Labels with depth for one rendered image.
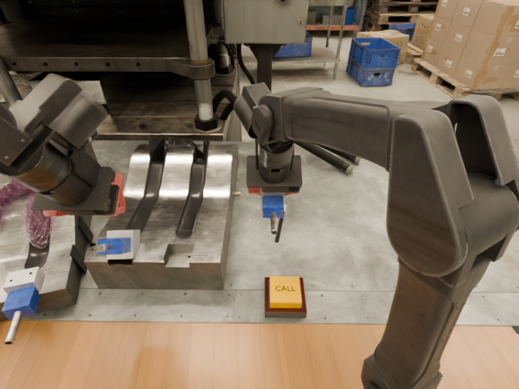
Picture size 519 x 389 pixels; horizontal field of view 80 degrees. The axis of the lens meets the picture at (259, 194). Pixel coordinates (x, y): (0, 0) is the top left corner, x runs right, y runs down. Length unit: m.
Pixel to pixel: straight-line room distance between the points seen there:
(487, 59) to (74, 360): 4.08
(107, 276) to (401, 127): 0.60
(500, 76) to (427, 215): 4.09
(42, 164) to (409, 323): 0.43
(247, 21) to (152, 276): 0.94
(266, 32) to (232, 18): 0.13
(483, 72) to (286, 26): 3.16
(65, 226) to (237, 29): 0.87
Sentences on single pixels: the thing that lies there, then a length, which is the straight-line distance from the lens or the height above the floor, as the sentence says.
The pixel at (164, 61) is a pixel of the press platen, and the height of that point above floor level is 1.03.
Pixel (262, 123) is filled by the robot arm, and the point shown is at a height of 1.18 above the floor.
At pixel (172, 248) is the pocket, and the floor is 0.88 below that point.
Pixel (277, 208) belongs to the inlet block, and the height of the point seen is 0.95.
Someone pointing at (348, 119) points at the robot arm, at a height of 1.23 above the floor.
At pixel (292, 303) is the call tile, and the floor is 0.83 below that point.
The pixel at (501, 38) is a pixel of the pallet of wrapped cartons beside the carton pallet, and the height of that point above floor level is 0.65.
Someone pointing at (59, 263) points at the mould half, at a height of 0.86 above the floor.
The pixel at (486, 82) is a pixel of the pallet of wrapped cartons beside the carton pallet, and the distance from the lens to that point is 4.27.
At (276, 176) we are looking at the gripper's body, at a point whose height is 1.05.
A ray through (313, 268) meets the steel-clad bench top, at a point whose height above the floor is 0.80.
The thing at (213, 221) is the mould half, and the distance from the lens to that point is 0.69.
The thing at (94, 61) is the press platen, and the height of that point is 1.03.
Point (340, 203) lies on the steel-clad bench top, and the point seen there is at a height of 0.80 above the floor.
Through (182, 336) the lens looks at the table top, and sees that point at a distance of 0.64.
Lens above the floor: 1.36
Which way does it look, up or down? 39 degrees down
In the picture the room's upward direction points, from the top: straight up
